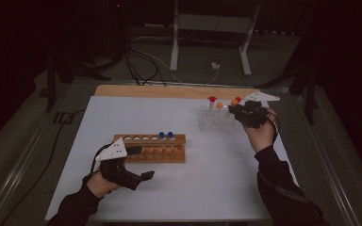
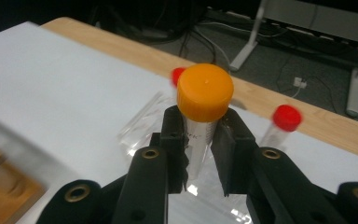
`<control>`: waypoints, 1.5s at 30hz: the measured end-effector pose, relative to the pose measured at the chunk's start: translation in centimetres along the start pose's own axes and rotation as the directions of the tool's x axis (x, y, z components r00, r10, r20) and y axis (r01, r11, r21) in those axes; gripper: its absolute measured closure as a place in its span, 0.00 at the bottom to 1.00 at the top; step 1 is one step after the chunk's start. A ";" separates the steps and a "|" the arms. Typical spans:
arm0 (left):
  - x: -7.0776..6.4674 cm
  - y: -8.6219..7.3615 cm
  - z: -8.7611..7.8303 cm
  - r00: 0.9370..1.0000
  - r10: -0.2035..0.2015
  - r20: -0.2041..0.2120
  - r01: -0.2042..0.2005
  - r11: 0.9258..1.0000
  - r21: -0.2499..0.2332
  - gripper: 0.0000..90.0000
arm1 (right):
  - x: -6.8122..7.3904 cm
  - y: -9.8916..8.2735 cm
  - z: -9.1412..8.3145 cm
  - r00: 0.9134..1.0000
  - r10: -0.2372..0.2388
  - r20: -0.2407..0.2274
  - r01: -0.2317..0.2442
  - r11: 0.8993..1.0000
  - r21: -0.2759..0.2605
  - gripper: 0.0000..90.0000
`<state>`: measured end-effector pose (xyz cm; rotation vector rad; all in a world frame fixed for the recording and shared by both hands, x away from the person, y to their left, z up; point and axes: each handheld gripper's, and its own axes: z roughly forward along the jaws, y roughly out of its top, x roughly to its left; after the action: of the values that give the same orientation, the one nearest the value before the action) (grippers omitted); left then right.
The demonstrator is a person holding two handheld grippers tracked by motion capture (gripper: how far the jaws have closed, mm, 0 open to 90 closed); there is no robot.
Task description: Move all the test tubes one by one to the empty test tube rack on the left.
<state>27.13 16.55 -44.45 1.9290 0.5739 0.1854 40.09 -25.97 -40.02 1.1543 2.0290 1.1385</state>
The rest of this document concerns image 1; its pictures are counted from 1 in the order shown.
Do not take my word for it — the white table sheet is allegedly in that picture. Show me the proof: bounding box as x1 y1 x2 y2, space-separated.
44 95 300 221

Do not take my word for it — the white floor cable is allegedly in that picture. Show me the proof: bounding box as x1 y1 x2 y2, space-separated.
131 36 184 84

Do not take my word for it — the long black floor cable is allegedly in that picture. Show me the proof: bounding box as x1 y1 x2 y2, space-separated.
0 107 88 225

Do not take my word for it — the black tripod stand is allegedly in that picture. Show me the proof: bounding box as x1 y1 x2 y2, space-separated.
254 59 321 125
44 43 111 113

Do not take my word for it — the left hand-held gripper cable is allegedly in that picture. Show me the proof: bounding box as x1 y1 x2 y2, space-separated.
90 143 115 174

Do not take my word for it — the person's left hand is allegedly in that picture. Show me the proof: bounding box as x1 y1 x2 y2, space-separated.
86 170 123 200

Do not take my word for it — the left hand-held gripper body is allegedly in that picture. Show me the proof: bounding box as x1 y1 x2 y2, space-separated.
94 137 142 191

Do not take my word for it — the metal floor rail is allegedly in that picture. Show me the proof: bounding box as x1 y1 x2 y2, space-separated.
0 114 56 226
293 93 362 226

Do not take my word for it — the white plug cable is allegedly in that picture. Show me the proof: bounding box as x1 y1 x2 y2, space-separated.
205 68 220 86

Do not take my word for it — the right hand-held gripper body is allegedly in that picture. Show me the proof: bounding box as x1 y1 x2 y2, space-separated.
237 91 281 130

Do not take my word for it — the clear plastic tube rack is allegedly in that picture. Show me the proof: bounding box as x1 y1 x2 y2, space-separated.
198 105 243 133

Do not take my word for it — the black floor cable bundle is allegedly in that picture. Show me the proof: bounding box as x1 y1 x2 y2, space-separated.
123 37 168 87

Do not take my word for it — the grey metal stand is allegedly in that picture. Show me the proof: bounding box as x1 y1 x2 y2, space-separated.
169 0 262 77

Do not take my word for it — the right hand-held gripper cable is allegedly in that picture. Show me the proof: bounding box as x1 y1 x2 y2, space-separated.
265 110 281 143

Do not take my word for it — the person's right hand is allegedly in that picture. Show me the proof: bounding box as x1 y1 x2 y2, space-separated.
242 107 278 154

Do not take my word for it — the wooden test tube rack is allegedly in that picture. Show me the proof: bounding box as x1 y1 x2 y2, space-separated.
112 134 187 164

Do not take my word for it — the floor socket box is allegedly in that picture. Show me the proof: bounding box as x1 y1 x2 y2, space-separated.
53 111 75 125

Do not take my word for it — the hand-held gripper cable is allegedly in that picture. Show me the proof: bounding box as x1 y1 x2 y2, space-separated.
265 110 281 143
90 143 115 174

